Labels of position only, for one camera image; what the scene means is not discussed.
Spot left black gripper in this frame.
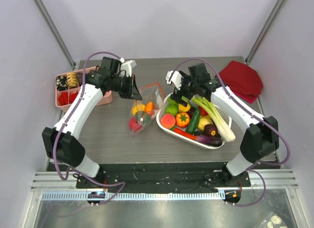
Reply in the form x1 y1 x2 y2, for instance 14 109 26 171
110 74 142 100

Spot yellow toy pepper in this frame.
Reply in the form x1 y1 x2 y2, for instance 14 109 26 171
178 103 191 113

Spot yellow orange toy fruit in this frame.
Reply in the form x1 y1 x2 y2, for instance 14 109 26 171
132 103 146 116

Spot clear zip top bag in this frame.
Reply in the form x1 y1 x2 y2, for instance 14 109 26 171
129 82 165 136

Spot orange toy bell pepper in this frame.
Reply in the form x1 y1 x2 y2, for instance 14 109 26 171
144 102 155 116

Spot orange toy tomato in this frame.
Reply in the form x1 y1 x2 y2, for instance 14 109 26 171
176 112 190 128

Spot green toy avocado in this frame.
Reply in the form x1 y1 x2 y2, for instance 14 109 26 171
139 113 151 125

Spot red toy apple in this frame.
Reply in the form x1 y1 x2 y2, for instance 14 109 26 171
129 117 142 132

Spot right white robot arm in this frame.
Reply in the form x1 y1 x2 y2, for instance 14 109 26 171
165 63 279 186

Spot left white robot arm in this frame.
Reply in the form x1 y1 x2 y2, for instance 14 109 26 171
42 57 142 188

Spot light green toy fruit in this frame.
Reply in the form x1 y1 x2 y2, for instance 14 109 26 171
165 104 179 116

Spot green toy cucumber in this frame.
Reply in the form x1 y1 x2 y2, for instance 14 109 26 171
185 109 201 134

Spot peach toy fruit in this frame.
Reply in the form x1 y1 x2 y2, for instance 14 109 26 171
160 114 176 129

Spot yellow toy lemon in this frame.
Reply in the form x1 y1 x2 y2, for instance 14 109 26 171
197 117 213 131

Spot red toy chili pepper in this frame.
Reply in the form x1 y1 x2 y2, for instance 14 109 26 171
173 128 197 140

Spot white plastic basket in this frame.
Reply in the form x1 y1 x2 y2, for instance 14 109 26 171
156 93 232 149

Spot dark purple toy mangosteen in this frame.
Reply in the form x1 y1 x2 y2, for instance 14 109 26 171
204 124 218 137

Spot purple toy eggplant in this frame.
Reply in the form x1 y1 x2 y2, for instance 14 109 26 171
195 135 223 147

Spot white green toy leek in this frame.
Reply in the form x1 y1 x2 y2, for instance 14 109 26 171
183 97 236 142

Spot tan striped pastry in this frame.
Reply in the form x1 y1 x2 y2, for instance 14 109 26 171
66 72 79 89

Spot red folded cloth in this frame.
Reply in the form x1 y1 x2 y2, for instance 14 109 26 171
219 60 263 104

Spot pink divided snack tray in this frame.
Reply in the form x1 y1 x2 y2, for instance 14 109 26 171
54 65 113 108

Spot red candies in tray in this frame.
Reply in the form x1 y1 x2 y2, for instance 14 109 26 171
58 91 79 106

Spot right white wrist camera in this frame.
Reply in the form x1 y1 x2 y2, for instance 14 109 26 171
165 70 183 90

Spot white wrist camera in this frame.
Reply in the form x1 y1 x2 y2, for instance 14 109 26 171
119 60 136 77
165 70 183 90

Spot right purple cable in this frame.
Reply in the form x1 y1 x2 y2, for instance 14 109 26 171
170 58 291 208

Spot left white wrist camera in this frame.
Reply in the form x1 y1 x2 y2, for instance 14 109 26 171
119 60 136 77

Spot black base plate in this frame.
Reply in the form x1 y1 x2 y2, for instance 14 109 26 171
75 162 252 193

